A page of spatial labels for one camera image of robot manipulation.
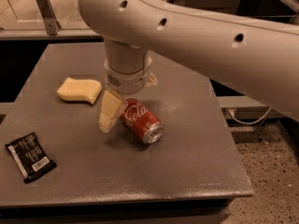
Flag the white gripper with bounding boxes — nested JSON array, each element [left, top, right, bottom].
[[98, 57, 158, 133]]

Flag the red coke can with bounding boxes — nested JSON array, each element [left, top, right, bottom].
[[121, 98, 164, 145]]

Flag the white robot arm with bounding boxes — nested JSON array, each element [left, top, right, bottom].
[[78, 0, 299, 120]]

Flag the yellow sponge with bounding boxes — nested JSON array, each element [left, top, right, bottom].
[[57, 77, 102, 105]]

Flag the black snack bar wrapper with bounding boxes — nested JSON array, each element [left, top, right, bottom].
[[5, 133, 57, 184]]

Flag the left metal railing bracket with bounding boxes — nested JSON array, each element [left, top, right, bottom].
[[36, 0, 60, 35]]

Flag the white cable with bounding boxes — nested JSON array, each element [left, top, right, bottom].
[[228, 106, 273, 125]]

